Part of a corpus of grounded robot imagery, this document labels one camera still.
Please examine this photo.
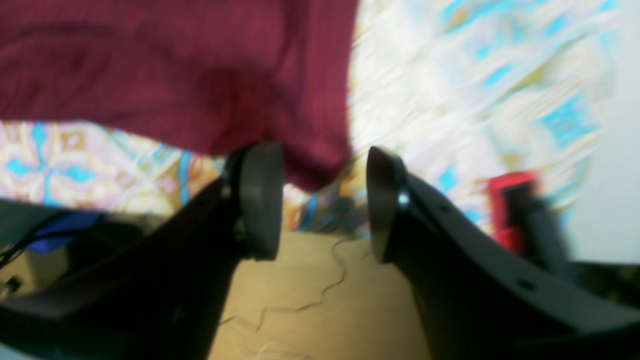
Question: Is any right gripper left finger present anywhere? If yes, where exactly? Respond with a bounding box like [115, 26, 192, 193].
[1, 142, 285, 360]

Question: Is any orange clamp lower right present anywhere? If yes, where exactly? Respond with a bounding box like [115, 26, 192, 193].
[487, 171, 569, 271]

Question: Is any maroon long-sleeve t-shirt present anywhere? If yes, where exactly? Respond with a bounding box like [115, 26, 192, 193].
[0, 0, 359, 191]

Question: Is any patterned tile tablecloth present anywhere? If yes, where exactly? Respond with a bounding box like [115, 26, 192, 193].
[1, 0, 621, 236]

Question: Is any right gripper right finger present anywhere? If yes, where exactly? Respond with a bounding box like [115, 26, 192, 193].
[366, 146, 640, 360]

